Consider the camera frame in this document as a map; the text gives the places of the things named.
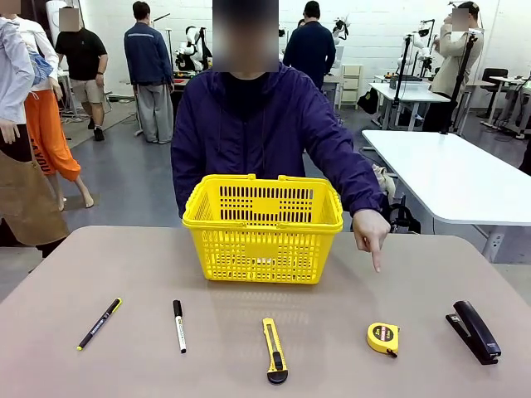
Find person's left hand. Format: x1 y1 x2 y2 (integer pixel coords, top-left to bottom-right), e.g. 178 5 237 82
352 209 392 274

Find yellow tape measure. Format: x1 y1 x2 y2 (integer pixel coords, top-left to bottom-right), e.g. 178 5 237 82
366 322 402 358

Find black stapler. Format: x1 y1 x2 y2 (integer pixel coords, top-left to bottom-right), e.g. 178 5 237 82
445 300 502 366

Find black pen yellow tips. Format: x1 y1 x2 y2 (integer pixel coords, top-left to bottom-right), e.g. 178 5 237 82
76 297 123 352

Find person's left forearm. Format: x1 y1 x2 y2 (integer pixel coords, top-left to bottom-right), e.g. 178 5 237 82
331 153 391 219

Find person's right forearm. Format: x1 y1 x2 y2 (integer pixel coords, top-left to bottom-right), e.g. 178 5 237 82
171 165 199 219

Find yellow plastic shopping basket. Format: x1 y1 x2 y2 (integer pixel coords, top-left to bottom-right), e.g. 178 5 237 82
182 173 344 286

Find person in purple jacket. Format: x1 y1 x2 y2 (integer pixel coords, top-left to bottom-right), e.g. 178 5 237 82
170 61 391 219

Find beige cloth bag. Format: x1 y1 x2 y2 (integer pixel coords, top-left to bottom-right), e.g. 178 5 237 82
371 164 400 197

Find large white table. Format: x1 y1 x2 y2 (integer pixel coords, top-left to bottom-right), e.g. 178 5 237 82
361 129 531 263

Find black bag on floor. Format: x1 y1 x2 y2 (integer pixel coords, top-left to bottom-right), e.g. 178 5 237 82
356 88 379 115

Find white background desk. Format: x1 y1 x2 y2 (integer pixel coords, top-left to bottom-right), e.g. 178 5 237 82
368 81 451 131

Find white drawer cabinet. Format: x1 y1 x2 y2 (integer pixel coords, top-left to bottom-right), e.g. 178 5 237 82
340 64 365 109

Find thin black tripod stand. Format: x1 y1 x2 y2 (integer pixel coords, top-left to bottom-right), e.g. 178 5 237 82
392 35 412 128

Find yellow black utility knife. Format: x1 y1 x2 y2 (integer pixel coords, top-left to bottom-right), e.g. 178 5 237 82
261 318 289 385

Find tall black tripod stand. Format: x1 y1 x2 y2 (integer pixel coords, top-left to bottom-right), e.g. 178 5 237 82
439 32 485 136

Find man in beige jacket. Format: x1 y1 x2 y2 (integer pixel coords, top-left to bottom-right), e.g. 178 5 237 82
421 2 485 133

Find man in dark navy jacket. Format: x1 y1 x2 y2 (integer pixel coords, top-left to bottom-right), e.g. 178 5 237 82
282 0 337 90

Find black office chair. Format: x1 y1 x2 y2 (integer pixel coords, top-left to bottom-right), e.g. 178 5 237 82
482 67 509 119

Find white marker black cap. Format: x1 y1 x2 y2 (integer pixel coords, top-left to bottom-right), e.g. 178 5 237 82
172 299 188 355

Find man navy jacket grey trousers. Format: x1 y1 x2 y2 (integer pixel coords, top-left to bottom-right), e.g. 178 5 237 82
123 1 176 145

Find man in black t-shirt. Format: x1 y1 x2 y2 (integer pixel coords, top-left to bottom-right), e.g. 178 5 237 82
55 6 110 143

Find mannequin with orange pants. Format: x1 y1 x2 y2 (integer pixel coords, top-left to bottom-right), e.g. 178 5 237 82
18 16 95 211

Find white standing air conditioner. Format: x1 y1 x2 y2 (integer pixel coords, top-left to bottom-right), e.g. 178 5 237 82
45 0 70 41

